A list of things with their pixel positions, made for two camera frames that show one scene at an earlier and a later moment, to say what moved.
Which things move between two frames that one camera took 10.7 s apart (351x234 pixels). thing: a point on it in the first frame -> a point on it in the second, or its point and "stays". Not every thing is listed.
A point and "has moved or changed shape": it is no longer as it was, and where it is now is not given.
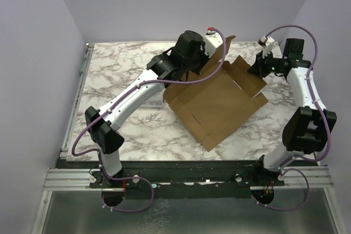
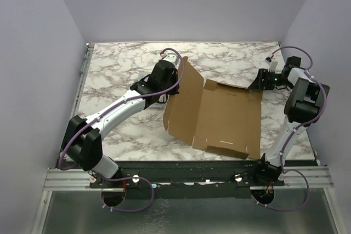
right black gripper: [258, 67] -> [264, 79]
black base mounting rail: [189, 178] stays
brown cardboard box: [213, 108] has moved or changed shape
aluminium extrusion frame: [61, 178] stays
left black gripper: [204, 56] -> [175, 76]
